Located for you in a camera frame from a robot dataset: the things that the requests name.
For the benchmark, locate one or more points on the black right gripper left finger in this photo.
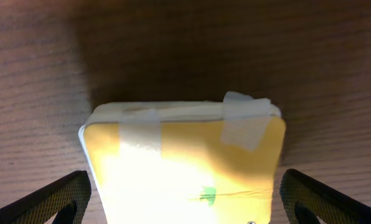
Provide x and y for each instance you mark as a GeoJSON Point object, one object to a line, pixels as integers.
{"type": "Point", "coordinates": [64, 200]}

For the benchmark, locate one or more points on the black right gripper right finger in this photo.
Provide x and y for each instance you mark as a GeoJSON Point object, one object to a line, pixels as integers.
{"type": "Point", "coordinates": [306, 200]}

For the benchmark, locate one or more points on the yellow sticky note pad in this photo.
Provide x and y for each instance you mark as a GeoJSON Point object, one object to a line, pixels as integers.
{"type": "Point", "coordinates": [185, 161]}

